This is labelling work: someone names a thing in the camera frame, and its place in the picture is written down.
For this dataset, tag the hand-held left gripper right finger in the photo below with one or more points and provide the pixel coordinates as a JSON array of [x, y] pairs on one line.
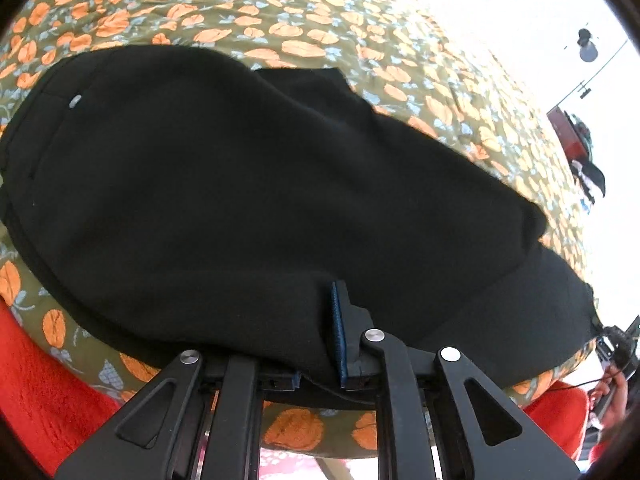
[[338, 332]]

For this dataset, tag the person's right hand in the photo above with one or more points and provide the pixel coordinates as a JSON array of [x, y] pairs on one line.
[[614, 395]]

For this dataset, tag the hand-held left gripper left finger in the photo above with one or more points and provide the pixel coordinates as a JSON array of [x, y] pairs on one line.
[[241, 377]]

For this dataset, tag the black pants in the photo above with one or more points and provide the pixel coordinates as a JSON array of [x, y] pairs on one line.
[[240, 200]]

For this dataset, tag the red box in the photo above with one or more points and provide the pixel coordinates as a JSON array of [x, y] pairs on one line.
[[564, 132]]

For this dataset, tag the olive orange floral bedsheet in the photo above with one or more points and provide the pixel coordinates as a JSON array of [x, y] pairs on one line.
[[350, 35]]

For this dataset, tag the ceiling lamp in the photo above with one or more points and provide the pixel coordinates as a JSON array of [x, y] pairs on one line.
[[586, 46]]

